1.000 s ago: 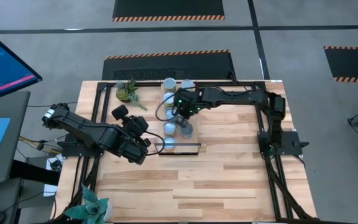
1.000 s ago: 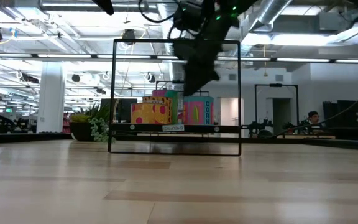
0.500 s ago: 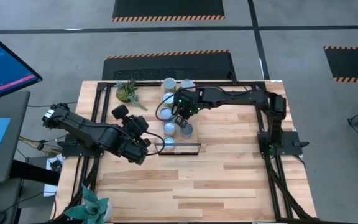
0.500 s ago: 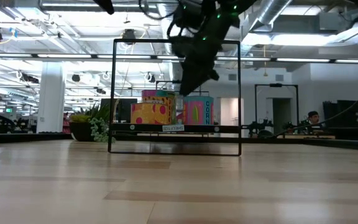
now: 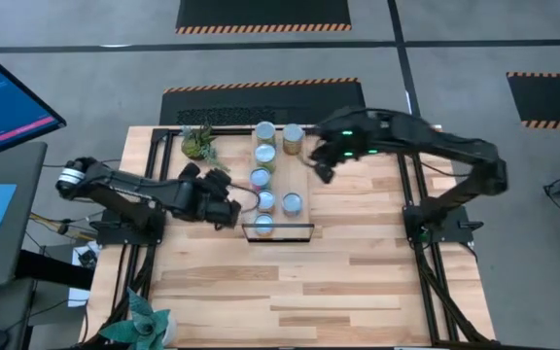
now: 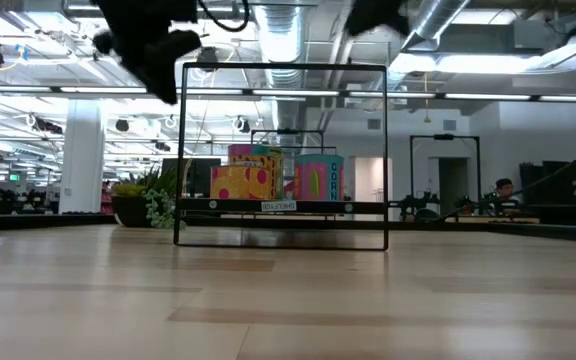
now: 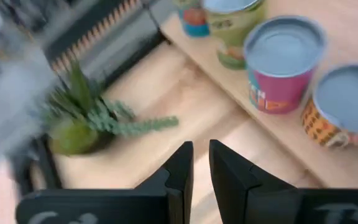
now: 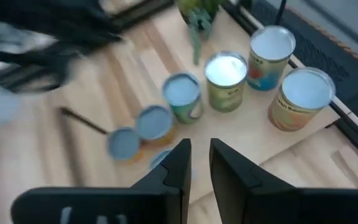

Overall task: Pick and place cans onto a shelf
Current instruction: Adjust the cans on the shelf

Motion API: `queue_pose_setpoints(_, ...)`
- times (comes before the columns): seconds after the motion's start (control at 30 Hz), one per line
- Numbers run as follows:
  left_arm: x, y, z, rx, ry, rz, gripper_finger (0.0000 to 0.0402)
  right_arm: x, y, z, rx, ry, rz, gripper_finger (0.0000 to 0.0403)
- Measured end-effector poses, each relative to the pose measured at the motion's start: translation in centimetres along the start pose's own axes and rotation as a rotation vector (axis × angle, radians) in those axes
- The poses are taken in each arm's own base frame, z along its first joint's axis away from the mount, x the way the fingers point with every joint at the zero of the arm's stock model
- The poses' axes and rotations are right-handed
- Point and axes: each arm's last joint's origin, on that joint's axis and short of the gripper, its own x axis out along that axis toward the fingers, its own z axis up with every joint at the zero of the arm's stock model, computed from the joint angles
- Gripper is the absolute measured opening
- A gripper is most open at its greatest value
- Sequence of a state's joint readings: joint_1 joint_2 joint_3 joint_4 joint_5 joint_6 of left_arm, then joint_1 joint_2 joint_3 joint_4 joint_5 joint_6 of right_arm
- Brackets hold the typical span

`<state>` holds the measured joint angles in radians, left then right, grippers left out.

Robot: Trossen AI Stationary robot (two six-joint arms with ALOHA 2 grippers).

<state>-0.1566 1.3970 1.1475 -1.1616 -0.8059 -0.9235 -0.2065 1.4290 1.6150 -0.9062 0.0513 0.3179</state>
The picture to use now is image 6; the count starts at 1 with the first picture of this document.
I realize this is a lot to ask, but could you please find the silver ventilation duct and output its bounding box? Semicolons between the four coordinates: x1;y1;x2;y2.
402;0;472;51
252;3;310;176

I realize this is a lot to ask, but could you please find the black metal shelf frame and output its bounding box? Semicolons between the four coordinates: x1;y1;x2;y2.
172;62;389;252

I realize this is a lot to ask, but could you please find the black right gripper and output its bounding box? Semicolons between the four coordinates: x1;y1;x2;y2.
345;0;412;37

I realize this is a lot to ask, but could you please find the black background cabinet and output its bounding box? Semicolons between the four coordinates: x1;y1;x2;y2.
519;160;576;207

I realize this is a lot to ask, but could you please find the person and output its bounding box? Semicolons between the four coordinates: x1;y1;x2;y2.
490;178;520;212

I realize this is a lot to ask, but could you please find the black background gantry frame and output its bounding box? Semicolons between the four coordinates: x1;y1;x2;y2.
249;128;326;156
409;133;483;204

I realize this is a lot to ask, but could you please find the green plant dark pot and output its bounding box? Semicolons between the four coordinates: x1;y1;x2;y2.
110;164;187;231

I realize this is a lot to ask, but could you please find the pink teal corn can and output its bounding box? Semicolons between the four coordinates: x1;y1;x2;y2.
295;153;346;202

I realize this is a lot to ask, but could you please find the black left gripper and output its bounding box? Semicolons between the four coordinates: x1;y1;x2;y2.
90;0;202;106

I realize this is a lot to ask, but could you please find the black sagging cable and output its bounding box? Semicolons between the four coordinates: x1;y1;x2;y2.
446;124;576;220

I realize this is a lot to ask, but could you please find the black aluminium table frame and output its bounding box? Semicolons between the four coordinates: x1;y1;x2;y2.
0;212;576;245

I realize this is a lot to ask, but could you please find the magenta teal chicken soup can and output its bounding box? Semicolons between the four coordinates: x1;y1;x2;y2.
227;143;285;160

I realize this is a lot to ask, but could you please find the yellow hanging pendant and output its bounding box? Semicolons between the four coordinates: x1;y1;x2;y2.
421;72;433;125

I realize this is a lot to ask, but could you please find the white pillar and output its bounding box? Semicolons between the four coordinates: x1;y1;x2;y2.
58;98;106;215

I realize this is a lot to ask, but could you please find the black background monitor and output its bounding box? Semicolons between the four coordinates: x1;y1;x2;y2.
161;157;222;198

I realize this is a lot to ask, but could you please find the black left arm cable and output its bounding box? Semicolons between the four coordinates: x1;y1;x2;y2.
196;0;252;34

